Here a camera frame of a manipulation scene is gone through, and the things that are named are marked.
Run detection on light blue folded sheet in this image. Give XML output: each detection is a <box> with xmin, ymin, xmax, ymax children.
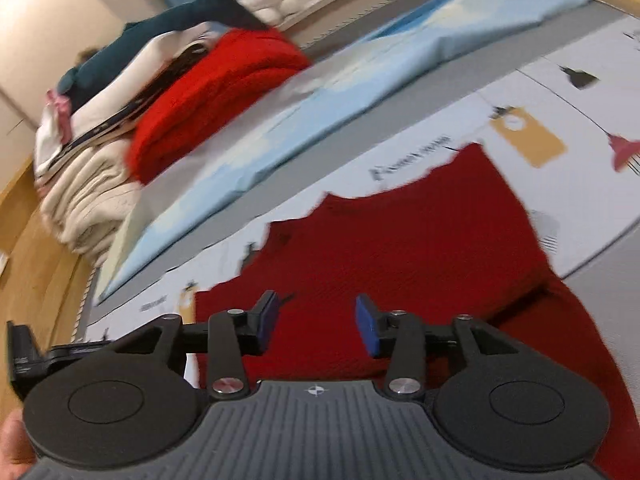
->
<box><xmin>94</xmin><ymin>0</ymin><xmax>594</xmax><ymax>307</ymax></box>

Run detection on white plush toy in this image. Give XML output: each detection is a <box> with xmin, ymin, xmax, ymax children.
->
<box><xmin>234</xmin><ymin>0</ymin><xmax>327</xmax><ymax>29</ymax></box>

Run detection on bright red folded sweater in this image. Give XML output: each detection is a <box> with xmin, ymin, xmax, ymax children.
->
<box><xmin>129</xmin><ymin>27</ymin><xmax>314</xmax><ymax>186</ymax></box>

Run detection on teal shark plush toy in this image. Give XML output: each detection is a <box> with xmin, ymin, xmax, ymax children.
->
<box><xmin>57</xmin><ymin>0</ymin><xmax>269</xmax><ymax>112</ymax></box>

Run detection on white printed bed sheet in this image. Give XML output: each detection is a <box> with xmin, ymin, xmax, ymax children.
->
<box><xmin>84</xmin><ymin>12</ymin><xmax>640</xmax><ymax>347</ymax></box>

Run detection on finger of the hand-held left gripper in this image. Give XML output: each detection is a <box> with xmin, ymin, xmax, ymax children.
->
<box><xmin>47</xmin><ymin>339</ymin><xmax>117</xmax><ymax>365</ymax></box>

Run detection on wooden headboard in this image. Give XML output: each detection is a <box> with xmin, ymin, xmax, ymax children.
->
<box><xmin>0</xmin><ymin>154</ymin><xmax>97</xmax><ymax>357</ymax></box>

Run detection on dark red knit cardigan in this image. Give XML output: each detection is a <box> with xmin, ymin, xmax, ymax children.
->
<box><xmin>192</xmin><ymin>142</ymin><xmax>640</xmax><ymax>480</ymax></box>

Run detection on person's left hand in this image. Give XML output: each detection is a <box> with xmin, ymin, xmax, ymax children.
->
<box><xmin>0</xmin><ymin>406</ymin><xmax>39</xmax><ymax>469</ymax></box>

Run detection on cream knit folded sweater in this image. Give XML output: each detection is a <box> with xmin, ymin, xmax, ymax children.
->
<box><xmin>40</xmin><ymin>137</ymin><xmax>147</xmax><ymax>269</ymax></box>

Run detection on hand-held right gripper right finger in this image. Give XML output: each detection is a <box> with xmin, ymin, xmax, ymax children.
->
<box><xmin>355</xmin><ymin>296</ymin><xmax>521</xmax><ymax>401</ymax></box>

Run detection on white folded clothes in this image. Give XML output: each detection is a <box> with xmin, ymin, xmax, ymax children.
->
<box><xmin>34</xmin><ymin>29</ymin><xmax>227</xmax><ymax>182</ymax></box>

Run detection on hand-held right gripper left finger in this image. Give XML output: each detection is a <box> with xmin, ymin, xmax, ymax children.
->
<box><xmin>107</xmin><ymin>290</ymin><xmax>280</xmax><ymax>401</ymax></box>

